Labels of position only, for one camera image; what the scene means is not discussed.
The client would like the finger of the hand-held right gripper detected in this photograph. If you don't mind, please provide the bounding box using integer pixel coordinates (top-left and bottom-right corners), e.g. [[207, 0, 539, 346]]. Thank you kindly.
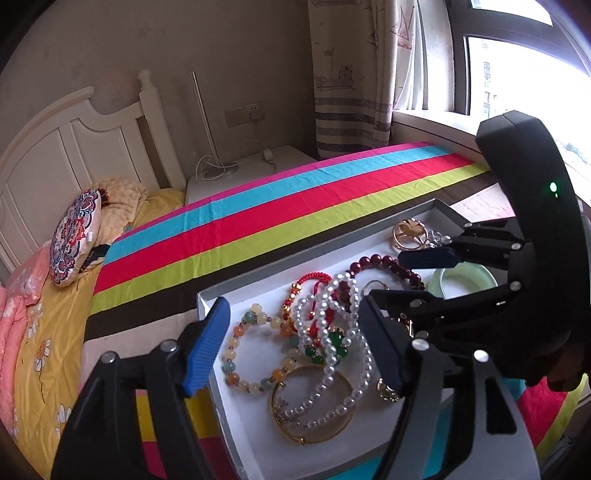
[[397, 220, 529, 278], [365, 281, 532, 356]]

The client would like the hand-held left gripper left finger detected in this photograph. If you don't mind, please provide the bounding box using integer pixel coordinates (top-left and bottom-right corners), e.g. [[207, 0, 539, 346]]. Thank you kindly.
[[50, 296, 232, 480]]

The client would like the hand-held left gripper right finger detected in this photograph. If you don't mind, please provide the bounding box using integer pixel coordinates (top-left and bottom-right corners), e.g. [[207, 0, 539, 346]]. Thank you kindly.
[[358, 295, 541, 480]]

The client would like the dark red bead bracelet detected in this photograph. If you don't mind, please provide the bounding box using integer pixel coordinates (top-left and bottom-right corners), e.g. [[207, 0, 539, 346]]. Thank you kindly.
[[346, 253, 426, 296]]

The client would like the shallow grey cardboard box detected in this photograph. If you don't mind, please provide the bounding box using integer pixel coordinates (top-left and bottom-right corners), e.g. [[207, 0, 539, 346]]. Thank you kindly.
[[196, 198, 518, 480]]

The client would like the red braided cord bracelet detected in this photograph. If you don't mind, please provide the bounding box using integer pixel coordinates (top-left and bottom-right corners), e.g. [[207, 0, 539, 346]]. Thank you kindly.
[[281, 272, 334, 356]]

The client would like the green jade bangle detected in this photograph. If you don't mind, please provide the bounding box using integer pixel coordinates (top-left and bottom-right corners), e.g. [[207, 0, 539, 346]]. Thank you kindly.
[[426, 267, 500, 302]]

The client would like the gold round brooch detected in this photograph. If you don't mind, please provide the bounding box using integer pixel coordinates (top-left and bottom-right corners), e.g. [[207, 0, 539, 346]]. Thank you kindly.
[[392, 220, 431, 252]]

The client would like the small gold green charm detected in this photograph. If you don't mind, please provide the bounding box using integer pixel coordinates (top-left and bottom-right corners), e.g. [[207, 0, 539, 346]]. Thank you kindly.
[[376, 377, 403, 403]]

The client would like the green gem pendant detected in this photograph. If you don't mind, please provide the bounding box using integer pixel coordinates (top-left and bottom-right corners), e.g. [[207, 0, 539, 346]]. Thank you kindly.
[[323, 325, 352, 361]]

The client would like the gold bangle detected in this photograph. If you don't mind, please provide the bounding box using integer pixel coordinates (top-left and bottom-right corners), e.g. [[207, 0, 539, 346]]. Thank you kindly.
[[270, 364, 357, 446]]

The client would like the striped colourful tablecloth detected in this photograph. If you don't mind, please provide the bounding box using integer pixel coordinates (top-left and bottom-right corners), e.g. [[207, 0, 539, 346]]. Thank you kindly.
[[83, 141, 591, 480]]

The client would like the yellow floral bed sheet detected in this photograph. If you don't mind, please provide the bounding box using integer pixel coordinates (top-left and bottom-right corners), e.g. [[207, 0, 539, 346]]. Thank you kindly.
[[14, 189, 185, 480]]

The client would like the beige blanket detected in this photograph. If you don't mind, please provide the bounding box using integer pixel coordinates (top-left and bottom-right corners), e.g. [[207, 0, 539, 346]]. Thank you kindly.
[[95, 178, 151, 245]]

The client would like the floral patterned pillow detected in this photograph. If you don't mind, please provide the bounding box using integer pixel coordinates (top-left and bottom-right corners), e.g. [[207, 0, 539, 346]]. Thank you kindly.
[[48, 188, 105, 287]]

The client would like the white bedside table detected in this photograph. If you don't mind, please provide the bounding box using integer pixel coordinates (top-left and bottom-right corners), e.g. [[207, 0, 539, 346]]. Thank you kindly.
[[185, 144, 319, 206]]

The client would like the pink quilt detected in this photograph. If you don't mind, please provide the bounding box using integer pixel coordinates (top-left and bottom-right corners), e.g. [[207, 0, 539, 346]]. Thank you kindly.
[[0, 240, 51, 444]]

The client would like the printed beige curtain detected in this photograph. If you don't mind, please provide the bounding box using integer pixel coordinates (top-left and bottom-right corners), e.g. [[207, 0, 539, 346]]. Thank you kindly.
[[307, 0, 455, 160]]

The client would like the white pole lamp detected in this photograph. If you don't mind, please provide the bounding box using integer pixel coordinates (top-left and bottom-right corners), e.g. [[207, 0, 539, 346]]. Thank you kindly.
[[188, 70, 220, 171]]

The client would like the white bed headboard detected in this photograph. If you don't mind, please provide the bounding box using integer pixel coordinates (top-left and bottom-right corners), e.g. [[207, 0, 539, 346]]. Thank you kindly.
[[0, 69, 185, 282]]

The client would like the multicoloured bead bracelet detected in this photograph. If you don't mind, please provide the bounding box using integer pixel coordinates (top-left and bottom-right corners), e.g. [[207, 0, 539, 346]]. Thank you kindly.
[[222, 304, 301, 395]]

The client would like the green bead bracelet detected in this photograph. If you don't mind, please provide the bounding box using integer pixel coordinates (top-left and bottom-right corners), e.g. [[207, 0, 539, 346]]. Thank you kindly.
[[300, 346, 329, 367]]

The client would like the white pearl necklace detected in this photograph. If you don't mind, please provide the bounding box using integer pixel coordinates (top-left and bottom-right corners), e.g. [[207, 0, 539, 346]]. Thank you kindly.
[[276, 272, 376, 430]]

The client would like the white charger cable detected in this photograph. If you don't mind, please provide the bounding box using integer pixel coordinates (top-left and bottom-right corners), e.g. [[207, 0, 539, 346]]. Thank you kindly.
[[196, 148, 278, 181]]

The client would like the wall socket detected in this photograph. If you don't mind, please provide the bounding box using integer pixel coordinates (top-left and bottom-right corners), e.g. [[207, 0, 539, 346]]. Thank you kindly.
[[224, 102, 264, 127]]

